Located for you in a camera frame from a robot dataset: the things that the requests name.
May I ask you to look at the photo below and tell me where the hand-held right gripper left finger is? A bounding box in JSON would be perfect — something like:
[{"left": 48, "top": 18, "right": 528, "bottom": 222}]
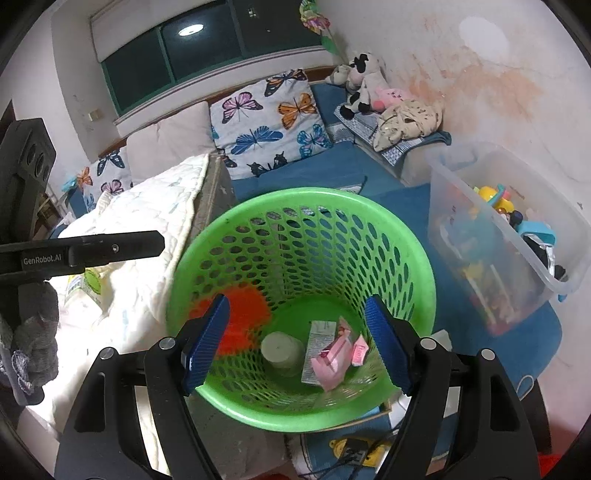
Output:
[{"left": 54, "top": 294, "right": 232, "bottom": 480}]

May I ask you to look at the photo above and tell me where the grey plush toy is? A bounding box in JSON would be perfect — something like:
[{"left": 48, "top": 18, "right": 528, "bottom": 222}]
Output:
[{"left": 324, "top": 64, "right": 354, "bottom": 86}]

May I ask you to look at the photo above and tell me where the person's left hand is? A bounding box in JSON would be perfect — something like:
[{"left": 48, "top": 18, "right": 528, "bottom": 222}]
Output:
[{"left": 0, "top": 281, "right": 62, "bottom": 407}]

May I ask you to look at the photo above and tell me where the beige cushion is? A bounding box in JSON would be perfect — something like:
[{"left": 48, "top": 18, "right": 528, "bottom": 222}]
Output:
[{"left": 126, "top": 100, "right": 216, "bottom": 186}]

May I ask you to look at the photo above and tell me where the blue bed sheet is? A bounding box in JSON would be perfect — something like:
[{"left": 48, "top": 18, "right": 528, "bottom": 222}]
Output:
[{"left": 230, "top": 80, "right": 563, "bottom": 467}]

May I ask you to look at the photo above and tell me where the black shiny bag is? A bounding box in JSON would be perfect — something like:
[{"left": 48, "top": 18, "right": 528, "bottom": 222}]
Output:
[{"left": 524, "top": 234, "right": 568, "bottom": 283}]

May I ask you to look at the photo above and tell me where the small pink wrapper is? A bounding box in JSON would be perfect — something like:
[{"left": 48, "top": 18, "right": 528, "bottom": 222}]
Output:
[{"left": 351, "top": 335, "right": 371, "bottom": 368}]

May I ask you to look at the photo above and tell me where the black white cow plush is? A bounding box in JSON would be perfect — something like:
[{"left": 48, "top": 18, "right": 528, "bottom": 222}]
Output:
[{"left": 341, "top": 52, "right": 387, "bottom": 117}]

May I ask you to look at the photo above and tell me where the white round plastic cup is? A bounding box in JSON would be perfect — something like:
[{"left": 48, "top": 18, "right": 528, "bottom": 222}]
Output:
[{"left": 260, "top": 331, "right": 304, "bottom": 378}]

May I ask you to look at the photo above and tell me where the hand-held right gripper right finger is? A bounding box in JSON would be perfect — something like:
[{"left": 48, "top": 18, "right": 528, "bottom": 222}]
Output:
[{"left": 364, "top": 294, "right": 542, "bottom": 480}]

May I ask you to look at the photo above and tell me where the colourful wall decoration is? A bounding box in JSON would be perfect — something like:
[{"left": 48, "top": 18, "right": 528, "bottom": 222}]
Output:
[{"left": 299, "top": 0, "right": 345, "bottom": 58}]

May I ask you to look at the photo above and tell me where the large butterfly print pillow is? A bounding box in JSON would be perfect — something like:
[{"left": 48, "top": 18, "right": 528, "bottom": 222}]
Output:
[{"left": 209, "top": 68, "right": 334, "bottom": 182}]

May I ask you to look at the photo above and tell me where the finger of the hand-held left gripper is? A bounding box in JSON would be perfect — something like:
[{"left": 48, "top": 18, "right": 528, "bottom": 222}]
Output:
[{"left": 0, "top": 230, "right": 166, "bottom": 283}]

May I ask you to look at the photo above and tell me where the orange snack packet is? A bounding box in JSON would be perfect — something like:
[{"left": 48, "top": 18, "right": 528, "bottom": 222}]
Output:
[{"left": 189, "top": 284, "right": 273, "bottom": 357}]

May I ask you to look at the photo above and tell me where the green plastic basket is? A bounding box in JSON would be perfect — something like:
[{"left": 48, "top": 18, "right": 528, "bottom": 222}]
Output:
[{"left": 165, "top": 187, "right": 435, "bottom": 435}]

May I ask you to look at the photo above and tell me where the white paper carton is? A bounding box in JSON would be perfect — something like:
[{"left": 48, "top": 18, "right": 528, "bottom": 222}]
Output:
[{"left": 301, "top": 320, "right": 338, "bottom": 386}]

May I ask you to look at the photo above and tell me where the green framed window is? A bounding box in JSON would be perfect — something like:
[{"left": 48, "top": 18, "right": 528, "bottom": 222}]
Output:
[{"left": 90, "top": 0, "right": 334, "bottom": 117}]

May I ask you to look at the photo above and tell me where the white quilted blanket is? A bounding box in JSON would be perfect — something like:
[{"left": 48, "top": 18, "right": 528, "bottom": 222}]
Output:
[{"left": 50, "top": 154, "right": 289, "bottom": 480}]

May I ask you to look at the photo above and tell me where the white green packet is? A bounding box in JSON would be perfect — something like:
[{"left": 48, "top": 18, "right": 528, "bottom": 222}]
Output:
[{"left": 67, "top": 267, "right": 103, "bottom": 308}]

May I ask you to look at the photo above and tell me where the beige spotted cloth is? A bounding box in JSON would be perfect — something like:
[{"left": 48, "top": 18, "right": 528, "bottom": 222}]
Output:
[{"left": 372, "top": 98, "right": 445, "bottom": 154}]

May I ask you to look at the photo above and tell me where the clear plastic storage box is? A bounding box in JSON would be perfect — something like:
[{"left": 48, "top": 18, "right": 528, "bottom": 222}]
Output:
[{"left": 424, "top": 141, "right": 581, "bottom": 337}]

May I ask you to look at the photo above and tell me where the yellow black device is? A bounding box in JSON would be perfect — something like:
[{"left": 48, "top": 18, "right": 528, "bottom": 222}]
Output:
[{"left": 329, "top": 438, "right": 386, "bottom": 466}]

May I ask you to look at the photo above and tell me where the yellow plastic toy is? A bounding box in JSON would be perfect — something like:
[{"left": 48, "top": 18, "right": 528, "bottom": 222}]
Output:
[{"left": 476, "top": 184, "right": 514, "bottom": 214}]

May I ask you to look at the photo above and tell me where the pink snack packet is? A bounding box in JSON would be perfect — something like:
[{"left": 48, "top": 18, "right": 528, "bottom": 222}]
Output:
[{"left": 311, "top": 318, "right": 355, "bottom": 393}]

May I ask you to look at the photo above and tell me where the small butterfly print pillow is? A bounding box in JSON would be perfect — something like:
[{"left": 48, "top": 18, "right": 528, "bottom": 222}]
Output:
[{"left": 75, "top": 147, "right": 136, "bottom": 214}]

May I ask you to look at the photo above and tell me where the light blue plastic toy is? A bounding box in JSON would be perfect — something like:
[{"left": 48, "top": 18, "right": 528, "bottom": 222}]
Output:
[{"left": 516, "top": 220, "right": 556, "bottom": 247}]

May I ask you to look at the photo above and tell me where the pink plush toy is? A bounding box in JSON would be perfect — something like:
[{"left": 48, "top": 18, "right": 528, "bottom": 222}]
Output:
[{"left": 373, "top": 85, "right": 416, "bottom": 112}]

